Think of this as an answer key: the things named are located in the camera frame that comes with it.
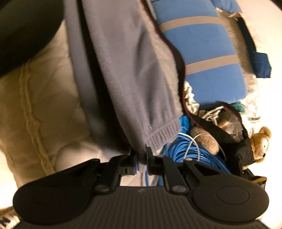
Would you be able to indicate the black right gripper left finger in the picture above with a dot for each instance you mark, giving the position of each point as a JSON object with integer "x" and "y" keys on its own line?
{"x": 64, "y": 195}

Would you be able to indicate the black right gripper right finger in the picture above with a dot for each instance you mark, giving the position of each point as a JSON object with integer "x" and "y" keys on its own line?
{"x": 214, "y": 193}

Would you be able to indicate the grey sweatpants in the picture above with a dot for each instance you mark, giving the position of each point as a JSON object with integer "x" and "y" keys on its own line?
{"x": 126, "y": 76}

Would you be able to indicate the black sleeve forearm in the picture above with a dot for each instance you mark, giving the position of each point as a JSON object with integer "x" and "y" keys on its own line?
{"x": 26, "y": 28}

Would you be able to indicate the brown teddy bear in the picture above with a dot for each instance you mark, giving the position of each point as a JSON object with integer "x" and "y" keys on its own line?
{"x": 258, "y": 146}

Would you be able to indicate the quilted white bedspread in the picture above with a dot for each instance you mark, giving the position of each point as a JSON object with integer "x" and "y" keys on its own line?
{"x": 43, "y": 126}

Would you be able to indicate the black belt red edge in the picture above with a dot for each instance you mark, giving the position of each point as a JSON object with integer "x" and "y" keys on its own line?
{"x": 233, "y": 154}

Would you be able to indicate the white crumpled cloth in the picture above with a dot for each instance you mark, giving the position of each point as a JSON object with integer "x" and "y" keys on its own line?
{"x": 190, "y": 99}

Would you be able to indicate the blue striped pillow right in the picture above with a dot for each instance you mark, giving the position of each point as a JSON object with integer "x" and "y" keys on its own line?
{"x": 211, "y": 64}

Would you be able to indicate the plain blue pillow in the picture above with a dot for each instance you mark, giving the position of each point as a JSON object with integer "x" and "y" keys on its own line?
{"x": 229, "y": 6}

